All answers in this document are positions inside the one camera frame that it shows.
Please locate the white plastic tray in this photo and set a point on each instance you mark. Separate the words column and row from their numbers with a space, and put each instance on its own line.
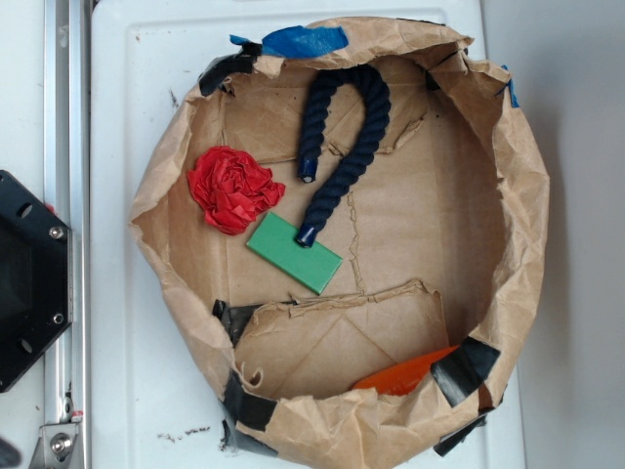
column 151, row 407

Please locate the aluminium extrusion rail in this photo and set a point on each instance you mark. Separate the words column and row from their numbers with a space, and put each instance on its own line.
column 67, row 108

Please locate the green rectangular block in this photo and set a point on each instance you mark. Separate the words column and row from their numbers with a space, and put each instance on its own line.
column 275, row 241

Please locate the orange plastic piece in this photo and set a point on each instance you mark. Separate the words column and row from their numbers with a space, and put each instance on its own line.
column 402, row 378

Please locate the metal corner bracket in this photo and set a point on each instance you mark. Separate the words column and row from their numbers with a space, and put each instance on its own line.
column 59, row 446

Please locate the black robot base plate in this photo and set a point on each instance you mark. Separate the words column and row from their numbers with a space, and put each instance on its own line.
column 35, row 247

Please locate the red crumpled paper ball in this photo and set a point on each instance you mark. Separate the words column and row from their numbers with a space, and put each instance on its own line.
column 232, row 189

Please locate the brown paper bag container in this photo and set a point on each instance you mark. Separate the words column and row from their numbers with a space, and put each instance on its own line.
column 442, row 241

